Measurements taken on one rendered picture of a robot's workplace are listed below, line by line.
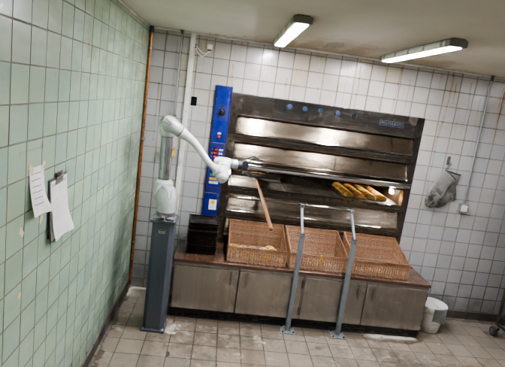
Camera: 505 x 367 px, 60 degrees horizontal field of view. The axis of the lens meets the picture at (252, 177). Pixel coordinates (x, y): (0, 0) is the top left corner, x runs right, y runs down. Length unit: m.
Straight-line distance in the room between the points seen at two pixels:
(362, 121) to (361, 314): 1.88
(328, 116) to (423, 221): 1.51
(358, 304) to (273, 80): 2.28
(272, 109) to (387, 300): 2.13
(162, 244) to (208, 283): 0.66
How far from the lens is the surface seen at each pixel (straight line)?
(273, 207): 4.44
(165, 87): 4.31
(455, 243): 5.14
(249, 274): 4.07
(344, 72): 4.42
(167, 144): 3.74
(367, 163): 4.56
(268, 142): 4.32
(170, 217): 3.66
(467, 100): 4.88
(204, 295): 4.15
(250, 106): 4.29
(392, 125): 4.60
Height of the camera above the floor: 2.09
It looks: 11 degrees down
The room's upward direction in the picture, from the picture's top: 8 degrees clockwise
